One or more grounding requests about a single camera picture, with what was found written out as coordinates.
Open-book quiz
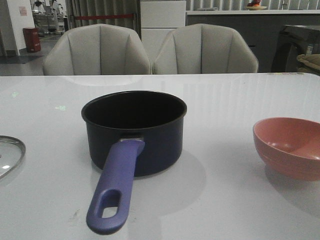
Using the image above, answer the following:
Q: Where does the fruit plate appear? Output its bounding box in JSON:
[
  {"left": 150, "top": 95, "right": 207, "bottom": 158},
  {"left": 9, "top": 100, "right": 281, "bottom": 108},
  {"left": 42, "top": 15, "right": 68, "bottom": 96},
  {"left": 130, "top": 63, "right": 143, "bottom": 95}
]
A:
[{"left": 245, "top": 0, "right": 267, "bottom": 11}]

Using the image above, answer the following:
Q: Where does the grey sideboard counter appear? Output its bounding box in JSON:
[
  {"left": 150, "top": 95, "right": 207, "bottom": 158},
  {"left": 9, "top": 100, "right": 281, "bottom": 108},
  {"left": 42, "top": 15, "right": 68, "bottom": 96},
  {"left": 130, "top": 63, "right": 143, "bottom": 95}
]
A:
[{"left": 186, "top": 10, "right": 320, "bottom": 73}]

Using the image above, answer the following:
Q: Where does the glass lid with blue knob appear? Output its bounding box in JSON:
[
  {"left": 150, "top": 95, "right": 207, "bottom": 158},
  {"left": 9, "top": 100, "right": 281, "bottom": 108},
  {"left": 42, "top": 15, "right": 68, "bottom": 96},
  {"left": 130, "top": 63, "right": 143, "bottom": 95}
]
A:
[{"left": 0, "top": 135, "right": 26, "bottom": 179}]

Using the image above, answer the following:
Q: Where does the red bin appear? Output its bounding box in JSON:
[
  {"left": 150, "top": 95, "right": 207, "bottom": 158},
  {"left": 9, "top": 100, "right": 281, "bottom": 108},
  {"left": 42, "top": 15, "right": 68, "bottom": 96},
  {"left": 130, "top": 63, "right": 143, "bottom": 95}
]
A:
[{"left": 22, "top": 27, "right": 41, "bottom": 53}]

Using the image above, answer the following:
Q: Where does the right grey chair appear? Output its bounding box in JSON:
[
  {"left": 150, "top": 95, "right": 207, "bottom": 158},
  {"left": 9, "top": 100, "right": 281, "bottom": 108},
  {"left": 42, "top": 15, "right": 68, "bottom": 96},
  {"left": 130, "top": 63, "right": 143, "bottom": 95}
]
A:
[{"left": 152, "top": 23, "right": 259, "bottom": 75}]

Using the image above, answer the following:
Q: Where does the red barrier tape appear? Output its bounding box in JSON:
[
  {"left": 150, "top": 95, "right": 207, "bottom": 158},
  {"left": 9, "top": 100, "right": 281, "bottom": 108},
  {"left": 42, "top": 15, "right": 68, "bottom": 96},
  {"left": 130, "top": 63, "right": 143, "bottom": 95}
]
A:
[{"left": 73, "top": 13, "right": 136, "bottom": 21}]

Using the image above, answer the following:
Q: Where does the pink bowl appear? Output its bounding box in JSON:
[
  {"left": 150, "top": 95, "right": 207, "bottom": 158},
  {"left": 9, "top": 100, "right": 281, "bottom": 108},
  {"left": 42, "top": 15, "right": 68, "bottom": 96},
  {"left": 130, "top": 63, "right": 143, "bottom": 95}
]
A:
[{"left": 253, "top": 117, "right": 320, "bottom": 181}]

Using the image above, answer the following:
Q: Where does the left grey chair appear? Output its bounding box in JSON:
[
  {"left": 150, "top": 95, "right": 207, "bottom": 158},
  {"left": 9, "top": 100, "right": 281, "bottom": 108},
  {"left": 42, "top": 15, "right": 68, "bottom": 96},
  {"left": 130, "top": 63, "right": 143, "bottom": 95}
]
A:
[{"left": 42, "top": 23, "right": 152, "bottom": 76}]

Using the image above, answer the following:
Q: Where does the beige cushion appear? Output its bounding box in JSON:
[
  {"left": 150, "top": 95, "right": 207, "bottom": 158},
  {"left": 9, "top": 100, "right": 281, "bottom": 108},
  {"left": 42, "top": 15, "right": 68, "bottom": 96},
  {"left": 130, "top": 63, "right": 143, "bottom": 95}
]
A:
[{"left": 296, "top": 53, "right": 320, "bottom": 76}]

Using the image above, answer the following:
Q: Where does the dark blue saucepan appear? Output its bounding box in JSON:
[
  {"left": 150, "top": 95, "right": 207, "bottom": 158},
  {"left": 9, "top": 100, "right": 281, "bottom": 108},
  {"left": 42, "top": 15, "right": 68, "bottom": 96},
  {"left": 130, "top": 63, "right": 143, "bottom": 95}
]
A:
[{"left": 81, "top": 90, "right": 187, "bottom": 235}]

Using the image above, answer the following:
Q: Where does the white cabinet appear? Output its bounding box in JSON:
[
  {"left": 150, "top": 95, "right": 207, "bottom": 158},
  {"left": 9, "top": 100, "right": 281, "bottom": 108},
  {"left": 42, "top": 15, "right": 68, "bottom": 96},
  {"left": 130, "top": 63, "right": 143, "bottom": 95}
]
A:
[{"left": 140, "top": 0, "right": 186, "bottom": 62}]

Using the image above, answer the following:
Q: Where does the grey chair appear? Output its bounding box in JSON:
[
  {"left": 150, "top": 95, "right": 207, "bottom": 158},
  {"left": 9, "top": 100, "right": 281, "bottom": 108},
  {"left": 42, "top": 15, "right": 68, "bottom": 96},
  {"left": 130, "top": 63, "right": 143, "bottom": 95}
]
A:
[
  {"left": 42, "top": 23, "right": 152, "bottom": 76},
  {"left": 152, "top": 23, "right": 259, "bottom": 75}
]

